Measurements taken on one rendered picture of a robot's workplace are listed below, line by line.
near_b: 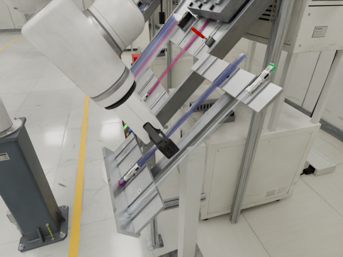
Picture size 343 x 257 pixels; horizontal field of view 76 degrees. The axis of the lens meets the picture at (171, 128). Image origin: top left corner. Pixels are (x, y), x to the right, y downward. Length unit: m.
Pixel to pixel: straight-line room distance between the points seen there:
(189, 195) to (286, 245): 0.87
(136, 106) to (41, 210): 1.10
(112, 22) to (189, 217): 0.72
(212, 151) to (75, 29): 0.84
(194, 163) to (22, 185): 0.87
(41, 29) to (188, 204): 0.68
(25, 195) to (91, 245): 0.45
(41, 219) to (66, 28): 1.22
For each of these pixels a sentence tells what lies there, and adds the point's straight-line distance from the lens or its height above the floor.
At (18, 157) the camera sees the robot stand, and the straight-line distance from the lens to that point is 1.19.
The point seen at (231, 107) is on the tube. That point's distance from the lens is 0.53.
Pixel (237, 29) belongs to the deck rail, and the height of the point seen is 1.10.
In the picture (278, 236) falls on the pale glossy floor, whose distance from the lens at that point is 1.56.
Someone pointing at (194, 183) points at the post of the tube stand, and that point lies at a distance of 0.76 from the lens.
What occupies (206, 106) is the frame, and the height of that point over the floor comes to 0.64.
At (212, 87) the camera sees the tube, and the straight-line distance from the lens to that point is 0.62.
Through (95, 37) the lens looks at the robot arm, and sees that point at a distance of 0.35.
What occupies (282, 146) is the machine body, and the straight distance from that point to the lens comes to 1.31.
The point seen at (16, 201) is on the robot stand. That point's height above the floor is 0.34.
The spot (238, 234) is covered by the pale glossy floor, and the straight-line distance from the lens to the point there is 1.49.
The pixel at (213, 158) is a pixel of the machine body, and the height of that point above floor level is 0.53.
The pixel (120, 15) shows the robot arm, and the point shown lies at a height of 1.18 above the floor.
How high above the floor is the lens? 1.21
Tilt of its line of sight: 32 degrees down
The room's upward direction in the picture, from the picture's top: straight up
